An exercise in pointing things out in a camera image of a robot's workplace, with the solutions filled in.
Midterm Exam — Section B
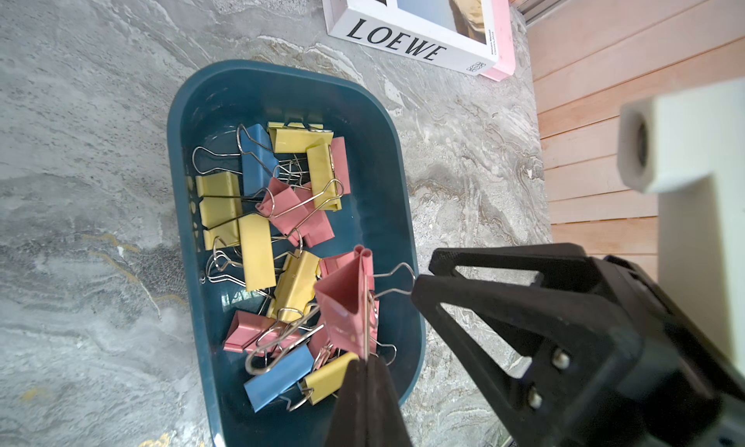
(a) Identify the teal plastic storage box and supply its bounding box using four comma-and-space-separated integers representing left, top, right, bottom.
166, 59, 427, 447

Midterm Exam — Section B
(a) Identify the blue binder clip upper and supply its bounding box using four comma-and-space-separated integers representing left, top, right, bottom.
237, 124, 277, 197

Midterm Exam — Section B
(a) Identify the blue binder clip lower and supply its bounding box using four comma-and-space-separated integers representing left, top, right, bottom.
244, 344, 314, 412

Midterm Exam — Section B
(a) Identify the white LOEWE book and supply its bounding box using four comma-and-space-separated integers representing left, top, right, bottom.
322, 0, 500, 76

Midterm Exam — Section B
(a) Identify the pink case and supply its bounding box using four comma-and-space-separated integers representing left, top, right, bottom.
483, 0, 516, 81

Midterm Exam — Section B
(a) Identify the blue binder clip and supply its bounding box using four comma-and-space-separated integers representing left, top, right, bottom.
244, 344, 314, 412
237, 124, 277, 197

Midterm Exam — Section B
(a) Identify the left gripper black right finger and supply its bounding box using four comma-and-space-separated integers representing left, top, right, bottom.
411, 243, 744, 446

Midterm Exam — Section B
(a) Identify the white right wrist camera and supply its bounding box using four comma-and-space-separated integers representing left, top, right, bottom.
617, 78, 744, 371

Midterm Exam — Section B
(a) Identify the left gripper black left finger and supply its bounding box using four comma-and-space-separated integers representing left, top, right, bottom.
325, 356, 411, 447

